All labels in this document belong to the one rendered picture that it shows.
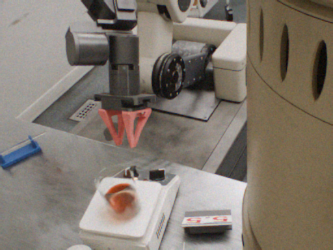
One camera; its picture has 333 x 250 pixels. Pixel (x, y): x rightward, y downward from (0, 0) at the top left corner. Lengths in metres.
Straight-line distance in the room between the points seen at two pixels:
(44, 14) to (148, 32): 1.19
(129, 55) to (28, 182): 0.40
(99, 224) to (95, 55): 0.29
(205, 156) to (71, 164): 0.62
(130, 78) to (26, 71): 1.77
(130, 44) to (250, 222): 0.57
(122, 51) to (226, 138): 0.85
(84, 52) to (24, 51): 1.76
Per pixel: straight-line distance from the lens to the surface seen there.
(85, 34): 0.69
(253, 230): 0.16
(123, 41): 0.71
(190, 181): 0.81
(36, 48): 2.49
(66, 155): 0.96
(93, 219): 0.68
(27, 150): 1.01
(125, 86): 0.71
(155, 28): 1.42
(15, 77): 2.41
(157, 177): 0.75
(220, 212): 0.75
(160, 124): 1.58
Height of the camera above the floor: 1.35
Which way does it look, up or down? 45 degrees down
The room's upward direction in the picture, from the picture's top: 10 degrees counter-clockwise
